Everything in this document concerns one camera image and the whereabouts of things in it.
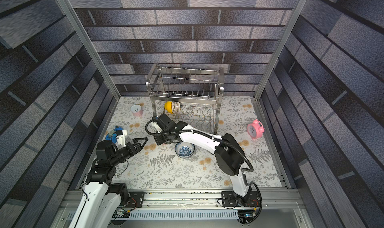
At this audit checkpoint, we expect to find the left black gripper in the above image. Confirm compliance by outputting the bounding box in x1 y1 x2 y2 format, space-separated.
110 137 149 167

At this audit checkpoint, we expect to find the yellow bowl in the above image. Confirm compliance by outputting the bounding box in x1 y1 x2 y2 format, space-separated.
164 101 173 114

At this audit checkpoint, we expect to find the brown patterned bowl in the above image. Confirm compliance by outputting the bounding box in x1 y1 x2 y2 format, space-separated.
172 102 181 114

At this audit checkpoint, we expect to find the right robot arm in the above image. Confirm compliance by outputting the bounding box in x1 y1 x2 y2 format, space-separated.
145 114 254 198

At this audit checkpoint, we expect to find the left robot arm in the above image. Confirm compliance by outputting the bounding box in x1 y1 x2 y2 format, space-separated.
70 138 148 228

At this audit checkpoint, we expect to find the stainless steel dish rack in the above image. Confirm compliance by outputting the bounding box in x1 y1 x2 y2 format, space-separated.
146 64 224 134

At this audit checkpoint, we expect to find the blue white patterned bowl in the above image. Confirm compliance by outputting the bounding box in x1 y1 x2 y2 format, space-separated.
175 142 195 159

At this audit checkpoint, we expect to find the blue tape dispenser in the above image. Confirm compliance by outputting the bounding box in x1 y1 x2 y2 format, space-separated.
105 126 123 144

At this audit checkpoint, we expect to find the pink white cup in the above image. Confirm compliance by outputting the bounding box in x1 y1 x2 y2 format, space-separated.
131 104 144 117

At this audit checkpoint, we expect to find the floral tablecloth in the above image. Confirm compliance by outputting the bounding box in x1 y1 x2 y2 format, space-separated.
108 97 281 190

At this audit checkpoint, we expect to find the pink alarm clock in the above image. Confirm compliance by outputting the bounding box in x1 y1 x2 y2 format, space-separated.
247 119 265 140

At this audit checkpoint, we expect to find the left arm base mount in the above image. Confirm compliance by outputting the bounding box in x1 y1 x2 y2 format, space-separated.
121 192 145 210

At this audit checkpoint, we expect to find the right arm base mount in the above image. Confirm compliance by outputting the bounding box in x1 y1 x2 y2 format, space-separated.
220 190 262 208

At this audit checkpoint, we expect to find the aluminium front rail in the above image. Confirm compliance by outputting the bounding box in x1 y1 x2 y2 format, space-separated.
59 188 304 212

